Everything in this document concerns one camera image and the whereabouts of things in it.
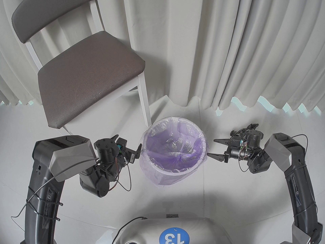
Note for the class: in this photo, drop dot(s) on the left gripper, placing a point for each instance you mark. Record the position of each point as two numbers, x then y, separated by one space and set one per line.
130 156

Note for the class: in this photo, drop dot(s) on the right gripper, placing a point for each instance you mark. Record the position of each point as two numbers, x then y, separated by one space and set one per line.
234 154

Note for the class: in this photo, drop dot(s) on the purple plastic bag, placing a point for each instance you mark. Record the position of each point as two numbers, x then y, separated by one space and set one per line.
177 146

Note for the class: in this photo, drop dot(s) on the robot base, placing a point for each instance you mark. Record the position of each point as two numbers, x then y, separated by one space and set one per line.
152 229

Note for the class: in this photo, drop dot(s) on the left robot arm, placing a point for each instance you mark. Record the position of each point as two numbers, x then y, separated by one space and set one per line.
43 161

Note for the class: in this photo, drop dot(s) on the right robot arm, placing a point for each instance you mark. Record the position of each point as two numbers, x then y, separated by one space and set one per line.
279 151

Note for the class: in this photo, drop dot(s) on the white trash bin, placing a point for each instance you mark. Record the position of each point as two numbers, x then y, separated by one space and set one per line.
175 177

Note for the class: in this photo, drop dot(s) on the grey padded white chair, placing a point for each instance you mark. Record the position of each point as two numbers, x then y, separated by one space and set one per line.
88 72

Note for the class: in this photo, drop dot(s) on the white curtain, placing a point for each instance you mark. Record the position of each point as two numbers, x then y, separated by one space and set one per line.
157 34
266 47

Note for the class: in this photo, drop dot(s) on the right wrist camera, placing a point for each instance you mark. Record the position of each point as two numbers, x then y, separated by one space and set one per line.
236 140

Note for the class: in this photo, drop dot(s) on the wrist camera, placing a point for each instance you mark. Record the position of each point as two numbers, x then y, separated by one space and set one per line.
121 143
236 140

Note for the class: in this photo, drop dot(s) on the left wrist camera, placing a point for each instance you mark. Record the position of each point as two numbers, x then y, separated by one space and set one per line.
121 143

